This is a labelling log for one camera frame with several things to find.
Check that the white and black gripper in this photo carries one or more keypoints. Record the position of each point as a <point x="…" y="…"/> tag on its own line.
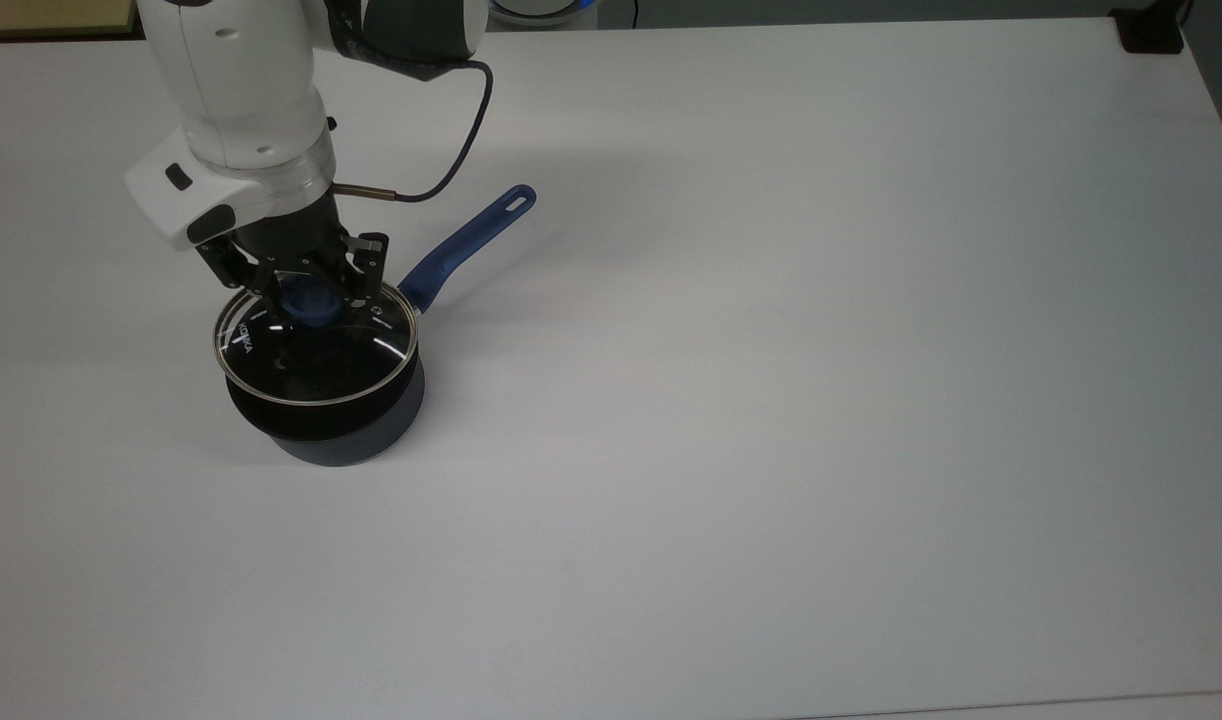
<point x="171" y="205"/>

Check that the glass lid blue knob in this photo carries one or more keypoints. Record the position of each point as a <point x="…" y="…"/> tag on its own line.
<point x="311" y="370"/>

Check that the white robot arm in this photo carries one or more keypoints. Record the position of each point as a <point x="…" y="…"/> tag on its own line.
<point x="241" y="80"/>

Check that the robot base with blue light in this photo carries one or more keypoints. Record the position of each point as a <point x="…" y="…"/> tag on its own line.
<point x="541" y="10"/>

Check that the light wooden board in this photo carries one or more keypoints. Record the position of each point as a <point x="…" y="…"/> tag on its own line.
<point x="51" y="15"/>

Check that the black table clamp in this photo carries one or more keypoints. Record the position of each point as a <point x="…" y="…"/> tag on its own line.
<point x="1151" y="35"/>

